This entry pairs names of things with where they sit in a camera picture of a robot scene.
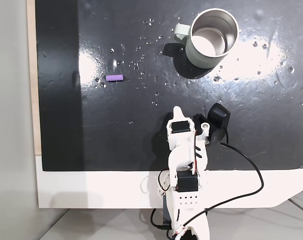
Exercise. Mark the purple pen grip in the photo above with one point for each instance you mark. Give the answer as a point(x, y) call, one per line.
point(114, 78)

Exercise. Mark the black rubber mat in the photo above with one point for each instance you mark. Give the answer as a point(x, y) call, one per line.
point(121, 130)

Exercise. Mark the black camera box with mount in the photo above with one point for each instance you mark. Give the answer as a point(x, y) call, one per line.
point(217, 116)

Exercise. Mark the pale green steel mug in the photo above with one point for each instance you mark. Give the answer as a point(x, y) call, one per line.
point(206, 53)

